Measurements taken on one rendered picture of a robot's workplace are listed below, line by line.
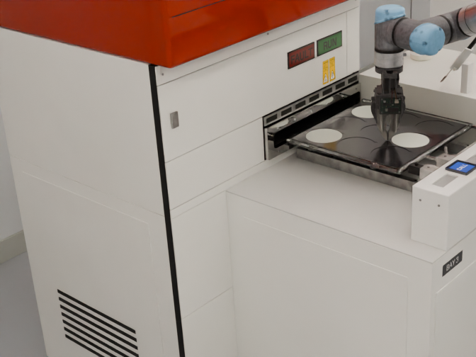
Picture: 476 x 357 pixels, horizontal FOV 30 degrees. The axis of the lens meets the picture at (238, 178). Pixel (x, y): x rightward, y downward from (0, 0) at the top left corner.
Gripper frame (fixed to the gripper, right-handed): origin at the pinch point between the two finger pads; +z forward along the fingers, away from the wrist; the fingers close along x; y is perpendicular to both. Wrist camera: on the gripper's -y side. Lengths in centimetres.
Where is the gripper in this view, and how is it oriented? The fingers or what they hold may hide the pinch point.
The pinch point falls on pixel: (387, 134)
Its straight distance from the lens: 242.6
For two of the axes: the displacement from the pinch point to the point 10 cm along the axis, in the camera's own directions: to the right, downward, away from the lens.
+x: 9.9, -0.1, -1.2
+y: -1.0, 4.3, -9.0
